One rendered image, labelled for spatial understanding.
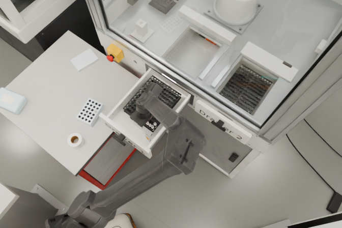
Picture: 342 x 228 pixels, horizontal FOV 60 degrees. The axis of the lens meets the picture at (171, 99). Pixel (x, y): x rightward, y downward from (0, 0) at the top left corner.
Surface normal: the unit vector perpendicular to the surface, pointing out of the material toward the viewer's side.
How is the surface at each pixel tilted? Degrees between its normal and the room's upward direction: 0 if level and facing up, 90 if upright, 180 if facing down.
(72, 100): 0
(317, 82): 90
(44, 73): 0
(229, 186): 0
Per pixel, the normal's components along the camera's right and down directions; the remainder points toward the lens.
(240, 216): 0.00, -0.41
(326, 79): -0.60, 0.73
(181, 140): 0.62, -0.29
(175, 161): -0.09, 0.55
